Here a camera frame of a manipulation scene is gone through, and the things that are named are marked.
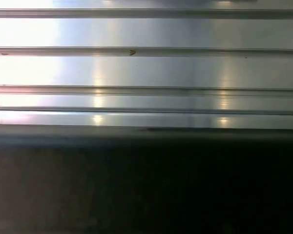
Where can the black grey PC case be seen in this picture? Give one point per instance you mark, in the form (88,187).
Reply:
(146,182)

